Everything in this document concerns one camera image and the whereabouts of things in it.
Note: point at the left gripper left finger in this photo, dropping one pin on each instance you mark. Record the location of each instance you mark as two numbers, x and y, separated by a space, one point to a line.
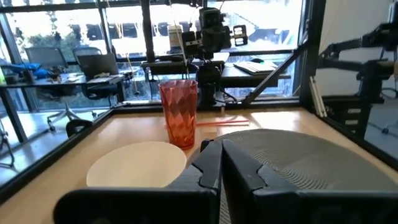
205 174

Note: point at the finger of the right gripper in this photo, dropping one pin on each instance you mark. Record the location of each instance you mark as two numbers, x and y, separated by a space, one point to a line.
209 42
219 42

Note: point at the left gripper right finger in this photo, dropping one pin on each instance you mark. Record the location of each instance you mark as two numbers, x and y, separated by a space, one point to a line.
239 180

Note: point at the white bowl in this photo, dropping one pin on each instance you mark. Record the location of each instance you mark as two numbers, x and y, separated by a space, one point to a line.
136 165

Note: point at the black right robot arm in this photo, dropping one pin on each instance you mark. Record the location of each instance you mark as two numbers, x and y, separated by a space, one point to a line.
209 81

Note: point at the white cylindrical container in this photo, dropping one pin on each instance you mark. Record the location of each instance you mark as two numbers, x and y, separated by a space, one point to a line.
175 37

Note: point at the black computer mouse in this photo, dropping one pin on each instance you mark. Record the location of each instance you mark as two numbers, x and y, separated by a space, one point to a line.
257 60

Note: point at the computer keyboard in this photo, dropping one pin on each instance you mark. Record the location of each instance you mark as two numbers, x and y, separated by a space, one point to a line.
255 67

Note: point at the red faceted plastic tumbler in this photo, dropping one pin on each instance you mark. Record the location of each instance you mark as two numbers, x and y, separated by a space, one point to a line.
178 115

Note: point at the round grey woven placemat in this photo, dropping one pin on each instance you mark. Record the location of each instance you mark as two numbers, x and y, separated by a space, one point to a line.
304 155

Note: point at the black mesh office chair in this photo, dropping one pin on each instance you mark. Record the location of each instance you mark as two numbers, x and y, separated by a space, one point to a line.
87 51

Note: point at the white bars bundle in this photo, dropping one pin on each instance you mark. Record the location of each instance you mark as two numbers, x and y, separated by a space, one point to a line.
317 99

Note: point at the grey mesh office chair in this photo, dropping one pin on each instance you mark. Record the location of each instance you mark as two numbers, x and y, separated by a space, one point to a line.
46 57

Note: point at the long dark work desk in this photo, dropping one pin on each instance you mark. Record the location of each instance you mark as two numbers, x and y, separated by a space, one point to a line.
46 82

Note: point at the black articulated equipment stand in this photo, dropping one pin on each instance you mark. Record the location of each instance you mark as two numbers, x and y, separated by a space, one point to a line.
370 81

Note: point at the blue bag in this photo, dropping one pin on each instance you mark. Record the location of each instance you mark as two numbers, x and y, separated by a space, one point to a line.
28 67

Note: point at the black tripod stand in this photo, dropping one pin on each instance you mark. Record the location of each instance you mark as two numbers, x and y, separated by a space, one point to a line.
6 140

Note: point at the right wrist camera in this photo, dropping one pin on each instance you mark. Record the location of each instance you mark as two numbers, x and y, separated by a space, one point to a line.
211 17

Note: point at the black window frame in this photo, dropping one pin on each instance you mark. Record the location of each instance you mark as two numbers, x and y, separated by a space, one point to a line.
147 31

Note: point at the black frame clamp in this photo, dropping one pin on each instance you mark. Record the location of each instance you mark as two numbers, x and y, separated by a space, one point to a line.
77 126

